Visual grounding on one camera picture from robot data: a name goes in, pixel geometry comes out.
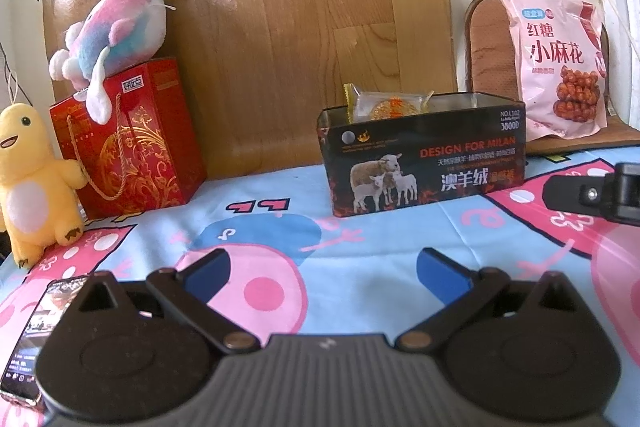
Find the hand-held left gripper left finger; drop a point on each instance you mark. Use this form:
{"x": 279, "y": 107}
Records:
{"x": 207, "y": 274}

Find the brown chair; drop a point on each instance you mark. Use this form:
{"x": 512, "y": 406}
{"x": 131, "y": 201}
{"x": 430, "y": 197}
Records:
{"x": 487, "y": 57}

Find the pink blue plush whale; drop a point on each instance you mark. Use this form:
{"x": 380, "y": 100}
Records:
{"x": 115, "y": 32}

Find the red gift bag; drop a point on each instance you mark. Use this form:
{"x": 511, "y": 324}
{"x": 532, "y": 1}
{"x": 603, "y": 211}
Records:
{"x": 150, "y": 147}

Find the black tin box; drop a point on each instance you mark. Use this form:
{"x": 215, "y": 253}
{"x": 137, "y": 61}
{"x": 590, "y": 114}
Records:
{"x": 425, "y": 177}

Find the pink snack bag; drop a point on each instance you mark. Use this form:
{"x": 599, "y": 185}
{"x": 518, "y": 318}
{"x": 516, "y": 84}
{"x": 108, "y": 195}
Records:
{"x": 550, "y": 57}

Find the yellow plush toy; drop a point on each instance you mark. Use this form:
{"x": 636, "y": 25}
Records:
{"x": 30, "y": 167}

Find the wood grain board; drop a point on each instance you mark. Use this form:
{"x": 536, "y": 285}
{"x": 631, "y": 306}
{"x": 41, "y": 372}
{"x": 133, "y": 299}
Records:
{"x": 275, "y": 32}

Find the black smartphone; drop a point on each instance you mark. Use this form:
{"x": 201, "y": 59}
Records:
{"x": 30, "y": 347}

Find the clear mooncake packet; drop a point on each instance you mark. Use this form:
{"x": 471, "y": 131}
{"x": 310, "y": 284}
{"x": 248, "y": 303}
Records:
{"x": 385, "y": 107}

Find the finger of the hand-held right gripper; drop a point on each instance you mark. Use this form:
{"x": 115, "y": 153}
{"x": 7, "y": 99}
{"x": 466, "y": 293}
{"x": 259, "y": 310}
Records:
{"x": 570, "y": 193}

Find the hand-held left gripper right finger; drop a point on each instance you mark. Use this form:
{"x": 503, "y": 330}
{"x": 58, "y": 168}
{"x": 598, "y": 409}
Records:
{"x": 442, "y": 277}

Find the printed blanket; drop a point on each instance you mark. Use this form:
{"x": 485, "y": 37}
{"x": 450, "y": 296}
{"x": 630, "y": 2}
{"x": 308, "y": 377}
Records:
{"x": 350, "y": 247}

